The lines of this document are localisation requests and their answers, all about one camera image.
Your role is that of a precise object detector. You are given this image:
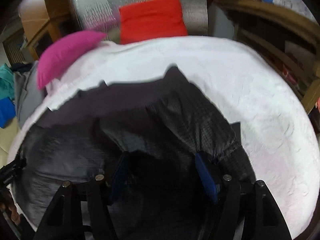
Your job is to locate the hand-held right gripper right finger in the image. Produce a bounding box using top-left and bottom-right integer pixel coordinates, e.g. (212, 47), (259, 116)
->
(194, 152), (293, 240)

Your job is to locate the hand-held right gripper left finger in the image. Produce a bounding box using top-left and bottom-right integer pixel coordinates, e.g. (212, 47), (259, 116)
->
(32, 152), (130, 240)

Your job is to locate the black puffer jacket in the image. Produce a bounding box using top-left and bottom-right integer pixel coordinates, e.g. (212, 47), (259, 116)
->
(10, 65), (255, 240)

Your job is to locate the person's left hand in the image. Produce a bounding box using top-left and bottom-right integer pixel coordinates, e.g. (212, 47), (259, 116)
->
(0, 189), (22, 227)

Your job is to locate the cream sofa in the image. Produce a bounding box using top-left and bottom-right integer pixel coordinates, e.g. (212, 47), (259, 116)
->
(0, 125), (20, 160)

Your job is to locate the grey garment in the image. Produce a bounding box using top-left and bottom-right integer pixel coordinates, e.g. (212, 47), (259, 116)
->
(14, 61), (48, 128)

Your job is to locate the teal garment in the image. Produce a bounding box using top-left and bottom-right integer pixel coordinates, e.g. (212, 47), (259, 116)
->
(0, 64), (15, 100)

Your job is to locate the pink pillow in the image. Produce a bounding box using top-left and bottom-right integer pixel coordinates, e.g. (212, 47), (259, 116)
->
(37, 31), (107, 90)

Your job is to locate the red pillow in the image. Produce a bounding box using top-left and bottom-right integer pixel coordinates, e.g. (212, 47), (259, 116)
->
(119, 0), (188, 45)

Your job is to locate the wooden shelf rack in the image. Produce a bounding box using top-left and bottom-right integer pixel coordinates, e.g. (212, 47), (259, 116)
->
(212, 0), (320, 115)

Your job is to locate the silver foil insulation mat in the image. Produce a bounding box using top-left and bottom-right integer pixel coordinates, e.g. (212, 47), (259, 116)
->
(68, 0), (208, 43)

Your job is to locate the white printed box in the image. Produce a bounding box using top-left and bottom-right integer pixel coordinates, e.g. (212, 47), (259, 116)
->
(272, 0), (313, 20)

